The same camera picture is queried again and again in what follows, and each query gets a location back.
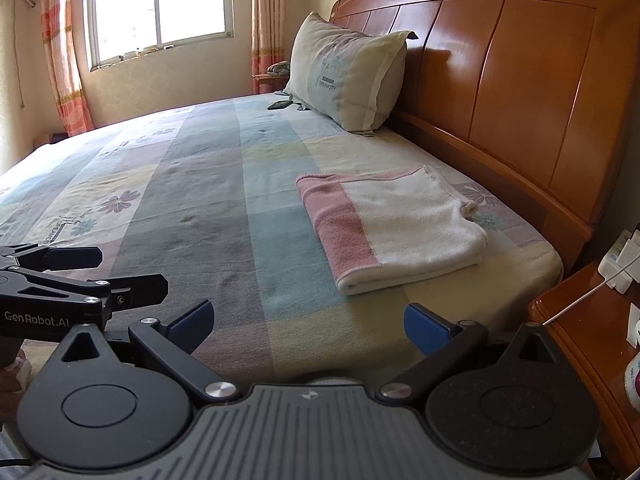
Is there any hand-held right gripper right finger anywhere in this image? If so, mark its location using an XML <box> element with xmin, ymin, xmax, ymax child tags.
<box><xmin>375</xmin><ymin>301</ymin><xmax>557</xmax><ymax>404</ymax></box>

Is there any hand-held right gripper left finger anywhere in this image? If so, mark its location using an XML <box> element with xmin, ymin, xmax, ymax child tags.
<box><xmin>61</xmin><ymin>298</ymin><xmax>244</xmax><ymax>404</ymax></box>

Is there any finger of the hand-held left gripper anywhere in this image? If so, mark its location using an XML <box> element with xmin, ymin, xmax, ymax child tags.
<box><xmin>0</xmin><ymin>268</ymin><xmax>170</xmax><ymax>332</ymax></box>
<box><xmin>0</xmin><ymin>243</ymin><xmax>104</xmax><ymax>272</ymax></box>

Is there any pink and white knit sweater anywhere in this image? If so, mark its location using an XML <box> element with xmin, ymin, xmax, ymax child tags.
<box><xmin>294</xmin><ymin>164</ymin><xmax>489</xmax><ymax>297</ymax></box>

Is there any pastel patchwork bedspread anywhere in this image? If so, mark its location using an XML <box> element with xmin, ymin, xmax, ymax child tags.
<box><xmin>0</xmin><ymin>91</ymin><xmax>564</xmax><ymax>387</ymax></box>

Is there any glossy wooden nightstand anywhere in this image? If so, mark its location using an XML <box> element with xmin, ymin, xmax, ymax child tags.
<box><xmin>526</xmin><ymin>259</ymin><xmax>640</xmax><ymax>480</ymax></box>

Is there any white charger box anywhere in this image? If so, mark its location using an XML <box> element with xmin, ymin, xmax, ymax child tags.
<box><xmin>596</xmin><ymin>229</ymin><xmax>640</xmax><ymax>292</ymax></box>

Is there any pink striped curtain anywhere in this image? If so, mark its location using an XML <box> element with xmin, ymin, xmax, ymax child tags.
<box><xmin>39</xmin><ymin>0</ymin><xmax>97</xmax><ymax>138</ymax></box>
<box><xmin>249</xmin><ymin>0</ymin><xmax>292</xmax><ymax>96</ymax></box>

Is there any floral ceramic cup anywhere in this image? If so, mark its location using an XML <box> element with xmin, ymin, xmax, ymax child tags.
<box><xmin>621</xmin><ymin>351</ymin><xmax>640</xmax><ymax>407</ymax></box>

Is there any small wooden bedside table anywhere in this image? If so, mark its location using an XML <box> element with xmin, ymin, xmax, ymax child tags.
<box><xmin>251</xmin><ymin>72</ymin><xmax>289</xmax><ymax>96</ymax></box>

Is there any wooden bed headboard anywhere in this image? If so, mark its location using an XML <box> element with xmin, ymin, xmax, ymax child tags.
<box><xmin>329</xmin><ymin>0</ymin><xmax>640</xmax><ymax>282</ymax></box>

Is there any large floral print pillow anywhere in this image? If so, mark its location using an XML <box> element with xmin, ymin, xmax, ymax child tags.
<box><xmin>281</xmin><ymin>11</ymin><xmax>419</xmax><ymax>138</ymax></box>

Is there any bedroom window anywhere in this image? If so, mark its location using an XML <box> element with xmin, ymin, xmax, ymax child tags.
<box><xmin>81</xmin><ymin>0</ymin><xmax>237</xmax><ymax>74</ymax></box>

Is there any white charging cable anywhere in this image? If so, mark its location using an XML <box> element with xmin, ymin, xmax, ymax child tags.
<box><xmin>544</xmin><ymin>264</ymin><xmax>632</xmax><ymax>327</ymax></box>

